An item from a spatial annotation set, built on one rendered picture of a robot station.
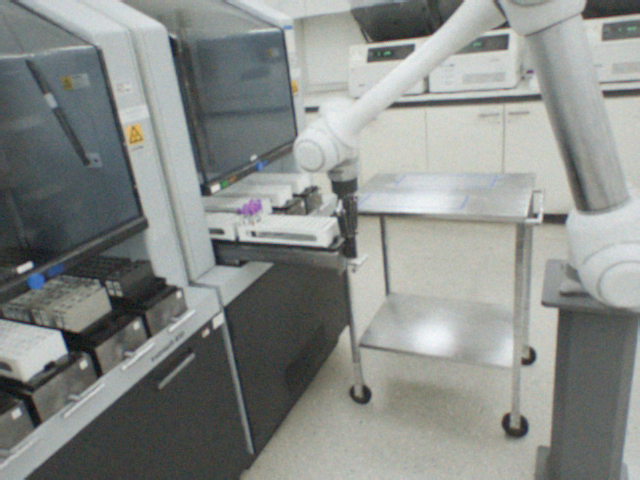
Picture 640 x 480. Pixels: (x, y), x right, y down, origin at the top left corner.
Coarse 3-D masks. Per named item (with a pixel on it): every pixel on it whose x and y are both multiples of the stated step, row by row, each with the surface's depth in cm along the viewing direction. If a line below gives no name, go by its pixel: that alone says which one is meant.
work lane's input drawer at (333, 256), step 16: (224, 240) 158; (336, 240) 147; (224, 256) 159; (240, 256) 156; (256, 256) 154; (272, 256) 151; (288, 256) 149; (304, 256) 146; (320, 256) 144; (336, 256) 142
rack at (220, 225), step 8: (208, 216) 167; (216, 216) 165; (224, 216) 165; (232, 216) 164; (208, 224) 159; (216, 224) 158; (224, 224) 157; (232, 224) 156; (216, 232) 168; (224, 232) 167; (232, 232) 157
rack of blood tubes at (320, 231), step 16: (240, 224) 155; (256, 224) 153; (272, 224) 152; (288, 224) 151; (304, 224) 149; (320, 224) 147; (336, 224) 149; (240, 240) 156; (256, 240) 153; (272, 240) 151; (288, 240) 149; (304, 240) 152; (320, 240) 144
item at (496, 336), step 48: (384, 192) 183; (432, 192) 177; (480, 192) 171; (528, 192) 166; (384, 240) 217; (528, 240) 192; (528, 288) 199; (384, 336) 195; (432, 336) 191; (480, 336) 188; (528, 336) 208; (528, 432) 175
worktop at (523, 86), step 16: (528, 80) 359; (304, 96) 428; (320, 96) 414; (336, 96) 402; (416, 96) 350; (432, 96) 344; (448, 96) 340; (464, 96) 336; (480, 96) 332; (496, 96) 327
